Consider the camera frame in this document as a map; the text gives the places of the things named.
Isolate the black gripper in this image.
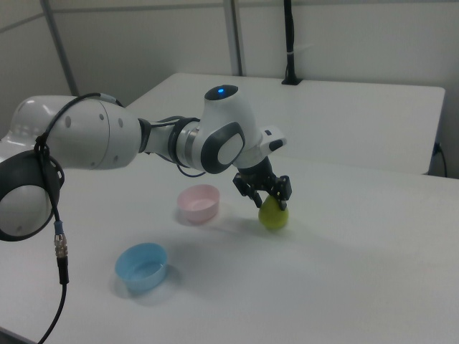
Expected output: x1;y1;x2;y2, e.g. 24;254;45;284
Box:
232;157;294;211

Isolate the green pear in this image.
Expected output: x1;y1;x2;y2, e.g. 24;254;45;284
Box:
257;195;290;231

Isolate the pink plastic bowl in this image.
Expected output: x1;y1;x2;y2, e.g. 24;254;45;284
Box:
176;183;221;225

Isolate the blue plastic bowl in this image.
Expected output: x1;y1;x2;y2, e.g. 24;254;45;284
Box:
114;242;169;293

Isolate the white side table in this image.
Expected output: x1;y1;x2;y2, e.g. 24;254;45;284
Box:
123;72;447;176

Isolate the white zip tie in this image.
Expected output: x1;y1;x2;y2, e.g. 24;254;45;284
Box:
285;44;313;57

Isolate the black clamped camera pole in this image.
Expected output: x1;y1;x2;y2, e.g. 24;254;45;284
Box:
280;0;303;86

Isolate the grey partition post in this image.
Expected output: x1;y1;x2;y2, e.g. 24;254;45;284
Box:
222;0;249;77
39;0;79;97

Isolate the black wall cable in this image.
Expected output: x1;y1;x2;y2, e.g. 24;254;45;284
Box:
432;141;450;178

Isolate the black cable with metal connector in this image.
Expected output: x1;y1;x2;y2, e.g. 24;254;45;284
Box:
33;92;126;344

